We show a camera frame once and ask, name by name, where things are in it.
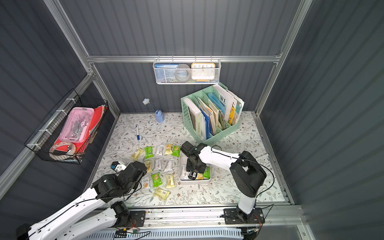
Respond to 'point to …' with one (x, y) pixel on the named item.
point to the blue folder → (208, 124)
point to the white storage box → (201, 179)
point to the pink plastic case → (76, 126)
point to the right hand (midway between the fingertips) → (194, 169)
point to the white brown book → (198, 120)
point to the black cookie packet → (192, 175)
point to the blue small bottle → (159, 116)
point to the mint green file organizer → (211, 114)
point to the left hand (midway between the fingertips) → (144, 167)
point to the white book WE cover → (227, 100)
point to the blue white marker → (138, 135)
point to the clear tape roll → (73, 150)
